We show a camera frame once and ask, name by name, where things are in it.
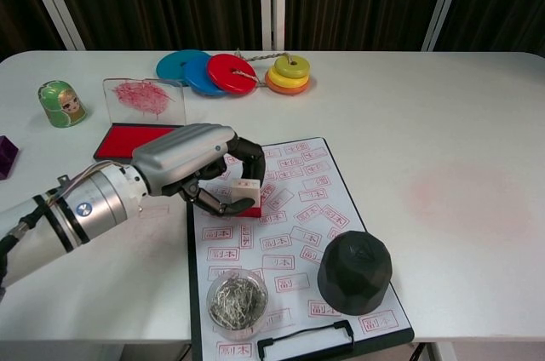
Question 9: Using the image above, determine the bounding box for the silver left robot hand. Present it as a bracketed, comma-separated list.
[130, 123, 267, 216]

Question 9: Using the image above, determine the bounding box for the white red rubber stamp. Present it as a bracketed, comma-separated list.
[229, 179, 261, 220]

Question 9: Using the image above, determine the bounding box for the red ink pad clear lid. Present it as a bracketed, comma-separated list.
[93, 77, 187, 162]

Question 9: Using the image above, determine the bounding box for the blue disc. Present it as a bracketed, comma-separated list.
[183, 55, 227, 97]

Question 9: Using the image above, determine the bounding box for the teal disc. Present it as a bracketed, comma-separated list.
[155, 49, 213, 83]

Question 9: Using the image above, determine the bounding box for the red disc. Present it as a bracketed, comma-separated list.
[207, 54, 259, 95]

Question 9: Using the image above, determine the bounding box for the yellow disc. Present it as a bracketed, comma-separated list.
[266, 66, 311, 88]

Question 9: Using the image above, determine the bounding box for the orange disc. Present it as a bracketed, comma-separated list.
[264, 73, 311, 95]

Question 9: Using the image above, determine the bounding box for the green matryoshka doll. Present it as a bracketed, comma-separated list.
[37, 78, 89, 128]

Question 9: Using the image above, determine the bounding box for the black clipboard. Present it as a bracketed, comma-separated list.
[186, 136, 415, 361]

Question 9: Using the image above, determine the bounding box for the lime green small disc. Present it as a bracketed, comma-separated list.
[273, 54, 311, 79]

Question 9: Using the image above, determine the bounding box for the clear round box of clips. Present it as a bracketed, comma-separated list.
[206, 266, 270, 341]

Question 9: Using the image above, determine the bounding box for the purple block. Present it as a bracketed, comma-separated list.
[0, 135, 20, 181]

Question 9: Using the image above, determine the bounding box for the black faceted cup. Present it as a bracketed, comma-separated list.
[317, 229, 393, 316]

